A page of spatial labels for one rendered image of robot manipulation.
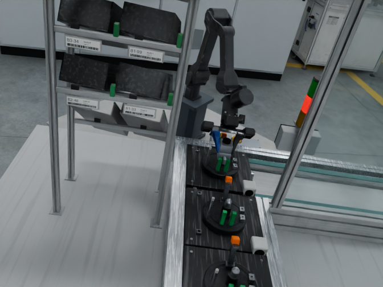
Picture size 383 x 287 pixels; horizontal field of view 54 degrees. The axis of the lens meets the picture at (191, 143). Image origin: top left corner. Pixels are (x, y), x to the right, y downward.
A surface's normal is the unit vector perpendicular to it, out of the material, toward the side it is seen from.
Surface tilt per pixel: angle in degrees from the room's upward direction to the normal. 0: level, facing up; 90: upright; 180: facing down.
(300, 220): 90
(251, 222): 0
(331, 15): 90
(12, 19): 90
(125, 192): 0
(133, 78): 65
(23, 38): 90
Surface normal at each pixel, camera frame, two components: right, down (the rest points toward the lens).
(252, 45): 0.15, 0.58
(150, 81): -0.09, 0.14
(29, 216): 0.17, -0.81
